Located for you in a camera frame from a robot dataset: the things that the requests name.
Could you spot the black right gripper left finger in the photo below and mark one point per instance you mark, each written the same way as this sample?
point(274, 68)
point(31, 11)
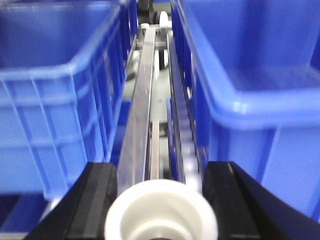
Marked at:
point(81, 213)

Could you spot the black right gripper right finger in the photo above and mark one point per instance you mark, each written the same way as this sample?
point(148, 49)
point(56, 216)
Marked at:
point(245, 210)

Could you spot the black roller track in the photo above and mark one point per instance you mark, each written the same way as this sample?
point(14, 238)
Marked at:
point(188, 165)

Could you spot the blue bin left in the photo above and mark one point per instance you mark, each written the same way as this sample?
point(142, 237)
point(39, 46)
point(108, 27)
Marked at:
point(62, 76)

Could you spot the blue bin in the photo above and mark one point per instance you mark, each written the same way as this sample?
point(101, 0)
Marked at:
point(252, 75)
point(62, 76)

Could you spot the blue bin right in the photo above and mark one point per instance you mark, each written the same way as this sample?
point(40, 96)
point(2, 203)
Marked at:
point(252, 75)

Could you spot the steel shelf divider rail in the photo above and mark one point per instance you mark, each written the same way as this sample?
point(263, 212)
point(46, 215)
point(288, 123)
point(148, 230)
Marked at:
point(133, 156)

